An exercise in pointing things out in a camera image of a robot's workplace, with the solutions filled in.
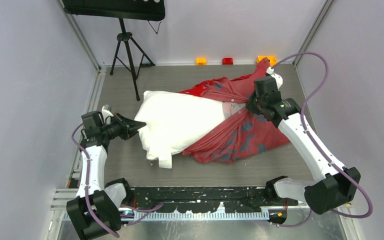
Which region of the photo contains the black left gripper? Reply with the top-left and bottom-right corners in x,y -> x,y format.
99,113 -> 144,141

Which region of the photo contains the white pillow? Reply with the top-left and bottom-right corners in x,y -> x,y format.
134,90 -> 240,169

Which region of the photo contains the red patterned pillowcase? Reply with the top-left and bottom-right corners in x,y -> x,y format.
182,59 -> 290,164

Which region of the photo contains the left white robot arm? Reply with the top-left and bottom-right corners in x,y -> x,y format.
66,110 -> 146,240

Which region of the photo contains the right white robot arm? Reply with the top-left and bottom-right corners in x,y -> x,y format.
246,76 -> 361,215

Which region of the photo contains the yellow bin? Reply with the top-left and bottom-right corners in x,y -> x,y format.
256,55 -> 278,67

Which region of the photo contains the small red bin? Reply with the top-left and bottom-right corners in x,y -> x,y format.
222,57 -> 234,65

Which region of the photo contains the small orange bin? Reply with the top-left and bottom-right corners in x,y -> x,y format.
195,57 -> 207,66

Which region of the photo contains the black tripod stand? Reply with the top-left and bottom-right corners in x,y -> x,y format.
109,18 -> 156,101

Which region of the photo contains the black light panel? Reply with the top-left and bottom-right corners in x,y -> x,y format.
62,0 -> 166,22

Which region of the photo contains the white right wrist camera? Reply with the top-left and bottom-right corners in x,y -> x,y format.
265,66 -> 284,89

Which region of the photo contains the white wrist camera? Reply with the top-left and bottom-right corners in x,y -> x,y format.
101,104 -> 114,121
265,66 -> 284,89

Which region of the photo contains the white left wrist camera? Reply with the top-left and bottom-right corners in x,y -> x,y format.
101,104 -> 114,121

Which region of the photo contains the aluminium frame rail front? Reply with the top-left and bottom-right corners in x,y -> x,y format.
51,185 -> 354,222

